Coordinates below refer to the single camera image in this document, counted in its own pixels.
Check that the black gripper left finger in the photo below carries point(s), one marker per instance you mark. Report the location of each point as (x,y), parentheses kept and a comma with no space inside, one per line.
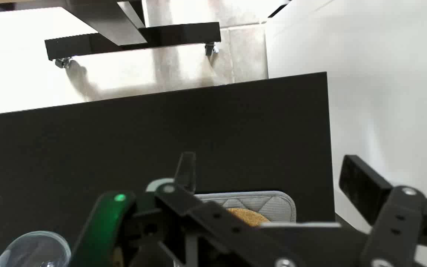
(223,222)

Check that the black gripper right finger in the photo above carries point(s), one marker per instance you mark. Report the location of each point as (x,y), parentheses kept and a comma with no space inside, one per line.
(396,216)

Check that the clear glass cup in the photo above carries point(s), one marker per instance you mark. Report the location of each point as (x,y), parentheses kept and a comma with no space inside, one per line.
(33,249)

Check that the round wooden board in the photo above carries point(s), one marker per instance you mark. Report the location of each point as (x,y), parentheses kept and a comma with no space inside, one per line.
(245,215)

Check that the grey quilted pot holder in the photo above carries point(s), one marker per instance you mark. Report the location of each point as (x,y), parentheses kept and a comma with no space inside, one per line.
(277,205)

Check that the black table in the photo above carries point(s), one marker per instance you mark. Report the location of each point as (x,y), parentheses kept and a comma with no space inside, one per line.
(125,142)

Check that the black wheeled stand base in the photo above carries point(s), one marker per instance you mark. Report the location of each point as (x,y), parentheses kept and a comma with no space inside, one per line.
(174,34)

